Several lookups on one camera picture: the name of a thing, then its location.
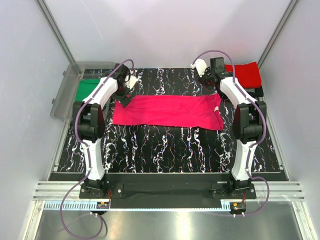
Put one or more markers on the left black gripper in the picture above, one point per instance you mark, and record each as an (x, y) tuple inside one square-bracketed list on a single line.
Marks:
[(123, 99)]

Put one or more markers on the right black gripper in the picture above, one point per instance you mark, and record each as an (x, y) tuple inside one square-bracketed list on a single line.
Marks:
[(201, 80)]

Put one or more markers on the pink t shirt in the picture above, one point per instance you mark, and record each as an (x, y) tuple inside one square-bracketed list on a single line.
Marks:
[(171, 111)]

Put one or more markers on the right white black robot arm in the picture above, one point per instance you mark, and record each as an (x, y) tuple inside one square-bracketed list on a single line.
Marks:
[(249, 123)]

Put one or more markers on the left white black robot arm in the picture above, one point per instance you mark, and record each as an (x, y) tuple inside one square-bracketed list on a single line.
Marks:
[(89, 124)]

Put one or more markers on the folded red t shirt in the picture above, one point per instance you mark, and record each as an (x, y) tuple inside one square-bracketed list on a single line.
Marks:
[(248, 75)]

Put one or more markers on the green t shirt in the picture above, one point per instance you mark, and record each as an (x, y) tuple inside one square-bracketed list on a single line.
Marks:
[(85, 88)]

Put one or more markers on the folded black t shirt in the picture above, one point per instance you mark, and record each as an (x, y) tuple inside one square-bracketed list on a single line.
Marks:
[(255, 92)]

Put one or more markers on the clear plastic bin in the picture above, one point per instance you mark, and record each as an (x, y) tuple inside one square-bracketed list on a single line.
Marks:
[(77, 71)]

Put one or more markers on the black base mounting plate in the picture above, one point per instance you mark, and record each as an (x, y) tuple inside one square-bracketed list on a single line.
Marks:
[(168, 191)]

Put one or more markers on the left orange connector board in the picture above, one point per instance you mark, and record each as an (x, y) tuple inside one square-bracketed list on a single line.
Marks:
[(103, 205)]

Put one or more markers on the orange connector board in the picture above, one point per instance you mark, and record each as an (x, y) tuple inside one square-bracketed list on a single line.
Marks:
[(103, 205), (238, 205)]

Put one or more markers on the right orange connector board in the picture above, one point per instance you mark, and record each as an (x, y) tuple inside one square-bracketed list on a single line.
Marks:
[(238, 205)]

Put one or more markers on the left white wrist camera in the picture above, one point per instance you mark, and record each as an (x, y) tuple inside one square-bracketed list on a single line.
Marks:
[(130, 82)]

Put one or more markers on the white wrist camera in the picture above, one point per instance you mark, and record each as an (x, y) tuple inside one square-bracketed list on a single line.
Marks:
[(200, 66), (130, 82)]

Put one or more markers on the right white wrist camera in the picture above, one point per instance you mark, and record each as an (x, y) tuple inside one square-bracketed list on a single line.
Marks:
[(200, 66)]

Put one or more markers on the aluminium frame rail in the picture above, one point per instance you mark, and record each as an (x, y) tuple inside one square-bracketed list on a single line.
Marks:
[(52, 190)]

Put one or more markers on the white slotted cable duct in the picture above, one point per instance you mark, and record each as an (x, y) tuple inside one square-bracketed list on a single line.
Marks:
[(72, 206)]

